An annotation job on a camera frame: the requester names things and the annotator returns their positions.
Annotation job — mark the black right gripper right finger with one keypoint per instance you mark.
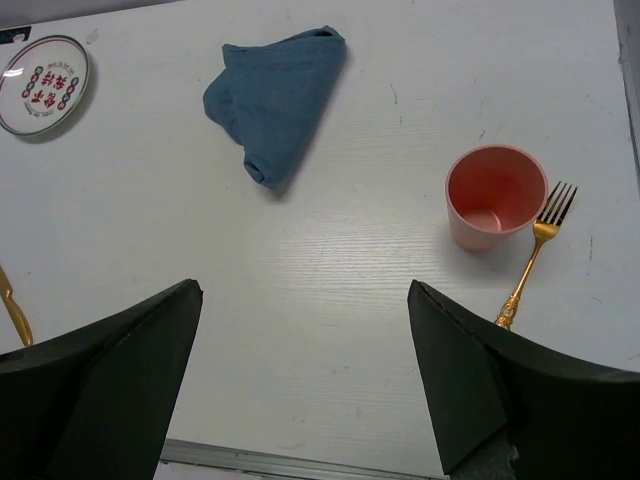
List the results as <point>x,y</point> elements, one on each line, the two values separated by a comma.
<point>504,407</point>

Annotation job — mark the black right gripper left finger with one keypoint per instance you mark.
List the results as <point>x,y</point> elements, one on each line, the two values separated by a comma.
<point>96,403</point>

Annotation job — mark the gold knife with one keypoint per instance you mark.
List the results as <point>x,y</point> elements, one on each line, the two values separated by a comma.
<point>15,313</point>

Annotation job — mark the gold fork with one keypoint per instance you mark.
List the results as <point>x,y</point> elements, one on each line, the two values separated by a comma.
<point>545,228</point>

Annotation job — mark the pink plastic cup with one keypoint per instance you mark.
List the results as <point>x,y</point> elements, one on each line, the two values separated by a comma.
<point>493,192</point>

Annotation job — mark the white printed plate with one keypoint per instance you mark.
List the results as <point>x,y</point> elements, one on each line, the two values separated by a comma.
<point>43,84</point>

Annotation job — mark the blue cloth napkin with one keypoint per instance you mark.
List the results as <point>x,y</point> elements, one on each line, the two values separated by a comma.
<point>270,99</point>

